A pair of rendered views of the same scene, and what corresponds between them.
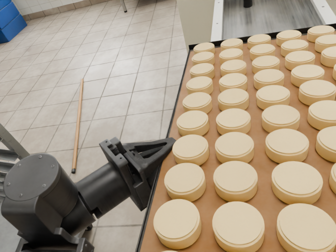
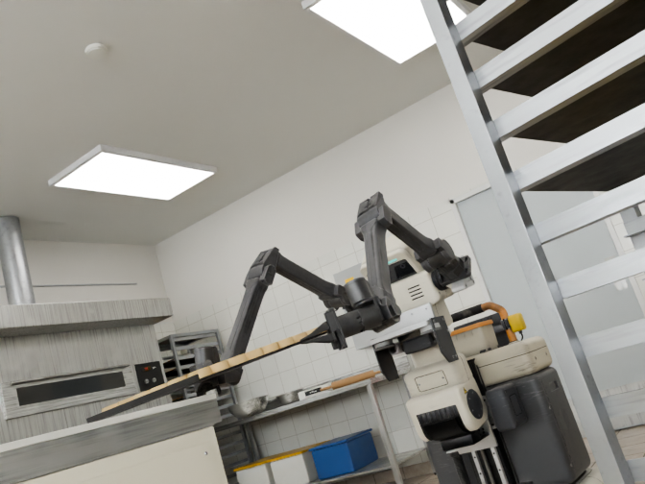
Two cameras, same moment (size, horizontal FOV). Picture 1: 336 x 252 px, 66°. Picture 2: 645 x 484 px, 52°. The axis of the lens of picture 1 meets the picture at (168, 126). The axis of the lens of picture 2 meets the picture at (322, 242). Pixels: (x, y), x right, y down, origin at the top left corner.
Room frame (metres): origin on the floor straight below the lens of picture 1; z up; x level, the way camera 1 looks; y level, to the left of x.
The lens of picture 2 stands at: (1.80, 0.49, 0.82)
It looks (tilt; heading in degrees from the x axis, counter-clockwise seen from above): 13 degrees up; 194
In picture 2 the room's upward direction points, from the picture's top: 17 degrees counter-clockwise
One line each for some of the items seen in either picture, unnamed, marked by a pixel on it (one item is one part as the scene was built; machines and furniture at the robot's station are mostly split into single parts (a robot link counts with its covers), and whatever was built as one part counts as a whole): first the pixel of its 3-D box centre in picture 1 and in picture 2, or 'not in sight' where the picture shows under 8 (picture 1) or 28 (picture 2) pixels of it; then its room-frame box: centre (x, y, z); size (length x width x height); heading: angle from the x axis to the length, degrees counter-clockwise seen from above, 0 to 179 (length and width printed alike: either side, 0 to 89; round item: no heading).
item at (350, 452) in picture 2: not in sight; (345, 453); (-3.69, -1.19, 0.36); 0.46 x 0.38 x 0.26; 165
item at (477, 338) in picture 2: not in sight; (465, 342); (-0.94, 0.28, 0.87); 0.23 x 0.15 x 0.11; 69
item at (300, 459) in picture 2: not in sight; (302, 465); (-3.82, -1.62, 0.36); 0.46 x 0.38 x 0.26; 163
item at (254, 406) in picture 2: not in sight; (250, 408); (-3.92, -2.00, 0.95); 0.39 x 0.39 x 0.14
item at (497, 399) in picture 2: not in sight; (472, 417); (-0.66, 0.23, 0.61); 0.28 x 0.27 x 0.25; 69
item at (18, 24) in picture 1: (5, 29); not in sight; (4.72, 2.02, 0.10); 0.60 x 0.40 x 0.20; 161
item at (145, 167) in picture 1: (152, 162); (320, 339); (0.26, 0.04, 0.96); 0.09 x 0.07 x 0.07; 114
